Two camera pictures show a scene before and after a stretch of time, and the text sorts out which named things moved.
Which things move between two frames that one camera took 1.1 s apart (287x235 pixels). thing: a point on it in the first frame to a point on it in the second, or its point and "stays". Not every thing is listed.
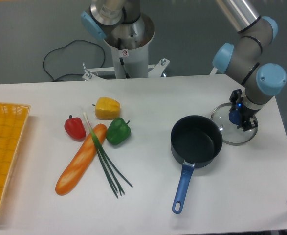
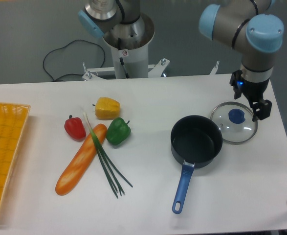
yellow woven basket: [6, 122] stays
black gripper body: [247, 113] to [253, 91]
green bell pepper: [118, 131] stays
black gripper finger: [247, 124] to [261, 110]
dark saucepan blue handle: [196, 140] stays
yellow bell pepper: [107, 108] stays
